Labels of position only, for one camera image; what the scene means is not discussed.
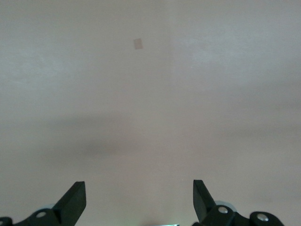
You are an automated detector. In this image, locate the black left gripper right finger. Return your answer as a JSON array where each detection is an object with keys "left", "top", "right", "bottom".
[{"left": 192, "top": 179, "right": 286, "bottom": 226}]

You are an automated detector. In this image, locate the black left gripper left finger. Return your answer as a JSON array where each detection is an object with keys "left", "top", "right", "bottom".
[{"left": 0, "top": 181, "right": 87, "bottom": 226}]

